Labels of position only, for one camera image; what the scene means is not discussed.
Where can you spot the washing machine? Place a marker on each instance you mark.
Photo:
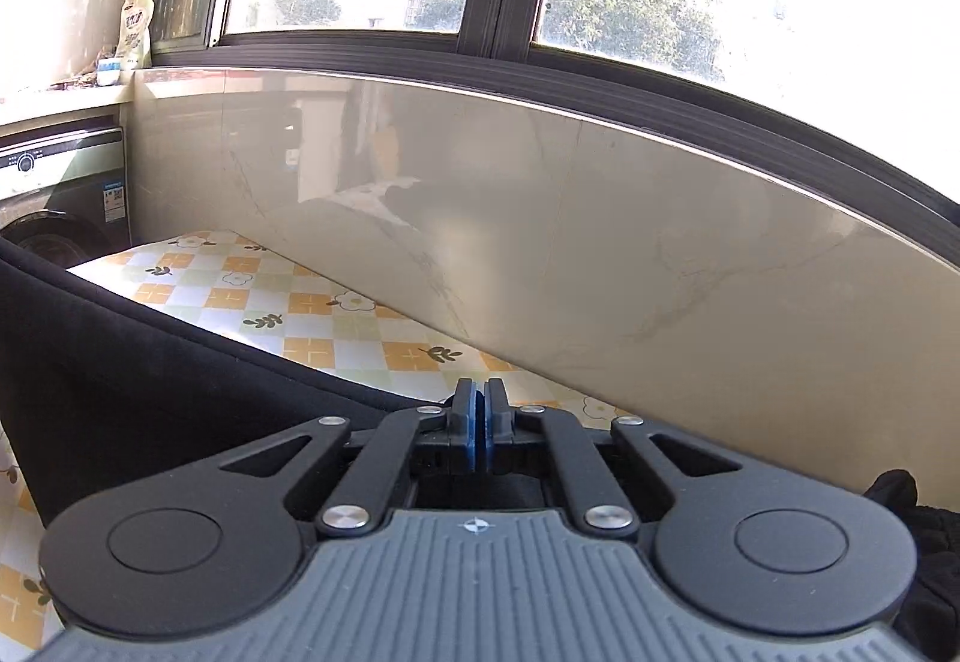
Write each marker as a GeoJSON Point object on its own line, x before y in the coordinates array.
{"type": "Point", "coordinates": [67, 182]}

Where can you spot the detergent refill bag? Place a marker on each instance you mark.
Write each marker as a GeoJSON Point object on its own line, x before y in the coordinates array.
{"type": "Point", "coordinates": [135, 29]}

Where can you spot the green tree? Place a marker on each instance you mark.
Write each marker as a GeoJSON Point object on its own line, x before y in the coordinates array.
{"type": "Point", "coordinates": [622, 2]}

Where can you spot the small white cup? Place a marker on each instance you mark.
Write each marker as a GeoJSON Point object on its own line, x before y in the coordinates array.
{"type": "Point", "coordinates": [109, 71]}

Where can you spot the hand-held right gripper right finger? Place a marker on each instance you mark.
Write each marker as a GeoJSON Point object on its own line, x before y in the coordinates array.
{"type": "Point", "coordinates": [491, 437]}

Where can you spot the black pants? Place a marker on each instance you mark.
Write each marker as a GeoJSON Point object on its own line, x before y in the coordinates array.
{"type": "Point", "coordinates": [150, 392]}

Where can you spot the floral checkered tablecloth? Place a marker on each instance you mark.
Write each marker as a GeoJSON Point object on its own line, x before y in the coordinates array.
{"type": "Point", "coordinates": [337, 332]}

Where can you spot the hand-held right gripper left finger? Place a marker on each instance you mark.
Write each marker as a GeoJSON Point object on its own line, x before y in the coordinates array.
{"type": "Point", "coordinates": [471, 437]}

